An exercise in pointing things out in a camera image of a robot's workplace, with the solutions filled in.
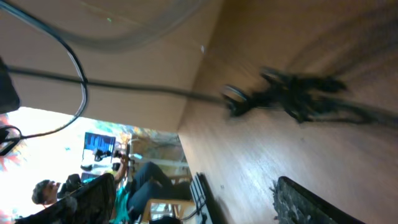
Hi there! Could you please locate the blue monitor screen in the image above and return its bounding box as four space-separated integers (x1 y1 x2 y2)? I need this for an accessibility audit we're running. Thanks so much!
83 132 116 152

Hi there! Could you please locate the seated person in background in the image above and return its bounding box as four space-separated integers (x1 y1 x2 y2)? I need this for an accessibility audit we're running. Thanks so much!
32 156 192 223

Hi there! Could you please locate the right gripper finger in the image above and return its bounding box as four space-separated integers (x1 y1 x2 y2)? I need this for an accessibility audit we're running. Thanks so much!
272 176 364 224

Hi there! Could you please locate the thin black cable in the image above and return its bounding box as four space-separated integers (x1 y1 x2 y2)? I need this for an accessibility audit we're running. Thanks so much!
6 65 398 125

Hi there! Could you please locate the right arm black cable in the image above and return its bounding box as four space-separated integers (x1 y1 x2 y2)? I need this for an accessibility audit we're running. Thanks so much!
0 0 90 141

